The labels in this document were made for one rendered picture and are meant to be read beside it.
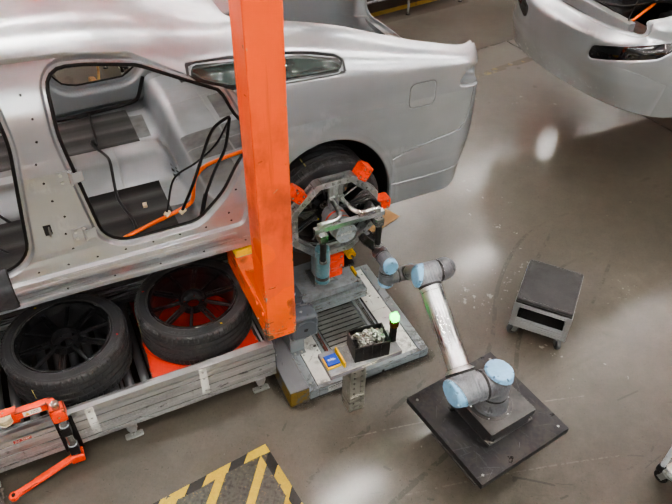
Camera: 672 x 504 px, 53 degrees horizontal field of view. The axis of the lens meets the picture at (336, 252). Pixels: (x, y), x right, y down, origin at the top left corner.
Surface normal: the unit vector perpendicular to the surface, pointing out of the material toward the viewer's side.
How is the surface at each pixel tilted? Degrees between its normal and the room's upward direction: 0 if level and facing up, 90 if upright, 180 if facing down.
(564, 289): 0
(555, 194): 0
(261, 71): 90
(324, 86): 78
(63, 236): 90
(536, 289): 0
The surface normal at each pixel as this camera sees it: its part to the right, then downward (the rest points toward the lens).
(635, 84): -0.42, 0.61
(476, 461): 0.01, -0.74
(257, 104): 0.43, 0.62
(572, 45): -0.87, 0.29
